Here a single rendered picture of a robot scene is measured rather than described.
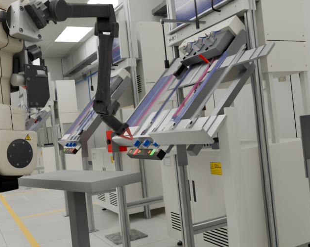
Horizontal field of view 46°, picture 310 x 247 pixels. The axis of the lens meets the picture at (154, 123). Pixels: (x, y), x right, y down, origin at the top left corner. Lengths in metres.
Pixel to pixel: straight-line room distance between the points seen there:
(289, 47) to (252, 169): 0.72
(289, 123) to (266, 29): 1.78
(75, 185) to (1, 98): 0.41
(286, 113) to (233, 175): 2.35
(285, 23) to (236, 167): 1.02
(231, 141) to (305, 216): 0.90
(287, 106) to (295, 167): 1.65
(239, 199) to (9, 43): 1.02
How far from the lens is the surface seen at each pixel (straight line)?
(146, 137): 1.79
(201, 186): 2.01
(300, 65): 2.21
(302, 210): 2.18
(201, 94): 1.72
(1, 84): 1.41
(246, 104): 4.11
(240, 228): 1.48
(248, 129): 4.12
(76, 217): 1.61
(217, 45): 1.88
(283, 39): 2.15
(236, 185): 1.44
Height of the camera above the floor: 0.77
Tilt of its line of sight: 1 degrees up
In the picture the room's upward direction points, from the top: 6 degrees counter-clockwise
